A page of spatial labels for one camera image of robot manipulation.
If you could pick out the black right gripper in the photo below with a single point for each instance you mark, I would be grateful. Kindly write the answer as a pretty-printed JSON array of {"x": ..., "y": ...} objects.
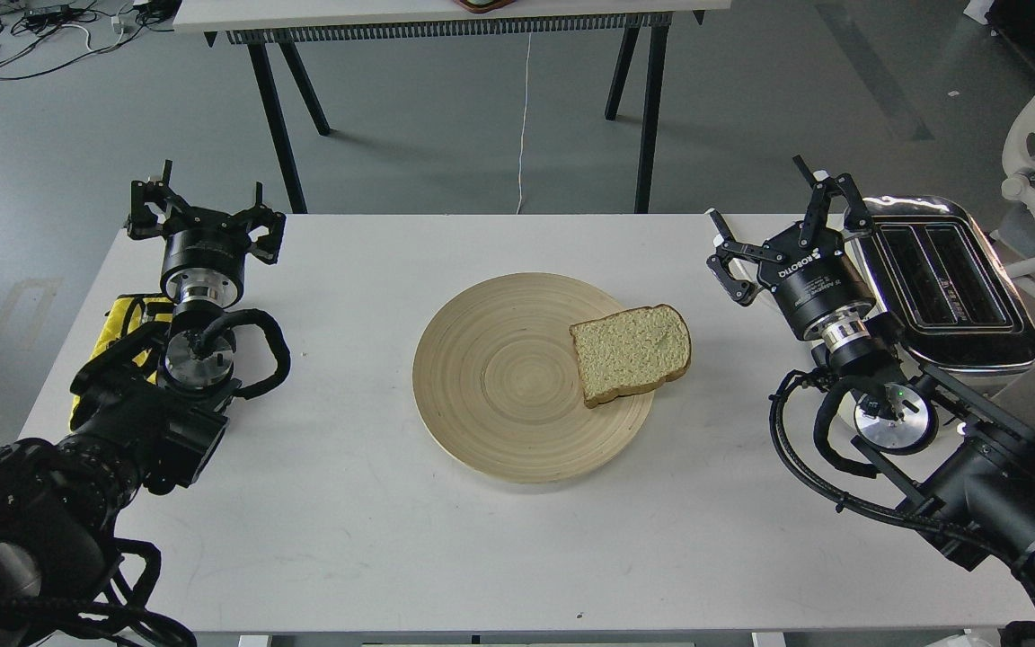
[{"x": 815, "y": 279}]

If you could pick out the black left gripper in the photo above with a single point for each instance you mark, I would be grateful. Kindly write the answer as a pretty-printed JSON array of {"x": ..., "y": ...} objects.
[{"x": 205, "y": 254}]

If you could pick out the slice of brown bread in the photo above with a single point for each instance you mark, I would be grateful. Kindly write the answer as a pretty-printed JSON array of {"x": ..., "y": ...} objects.
[{"x": 630, "y": 352}]

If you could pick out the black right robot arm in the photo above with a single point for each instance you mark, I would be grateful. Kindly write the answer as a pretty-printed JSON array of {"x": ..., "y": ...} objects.
[{"x": 905, "y": 444}]

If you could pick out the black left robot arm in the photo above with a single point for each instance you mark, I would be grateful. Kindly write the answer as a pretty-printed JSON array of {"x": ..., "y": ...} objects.
[{"x": 150, "y": 412}]

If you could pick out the cream chrome two-slot toaster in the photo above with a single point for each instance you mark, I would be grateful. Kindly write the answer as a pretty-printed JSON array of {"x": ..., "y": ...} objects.
[{"x": 931, "y": 266}]

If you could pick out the yellow black cloth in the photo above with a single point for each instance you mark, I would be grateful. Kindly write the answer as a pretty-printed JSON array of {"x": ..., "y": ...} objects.
[{"x": 126, "y": 315}]

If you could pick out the white background table black legs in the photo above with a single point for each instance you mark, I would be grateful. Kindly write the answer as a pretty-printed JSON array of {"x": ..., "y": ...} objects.
[{"x": 315, "y": 64}]

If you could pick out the round wooden plate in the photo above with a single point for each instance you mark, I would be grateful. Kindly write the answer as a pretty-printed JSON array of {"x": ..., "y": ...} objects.
[{"x": 496, "y": 380}]

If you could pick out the brown object on background table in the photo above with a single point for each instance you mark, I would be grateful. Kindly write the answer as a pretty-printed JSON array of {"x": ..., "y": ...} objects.
[{"x": 482, "y": 6}]

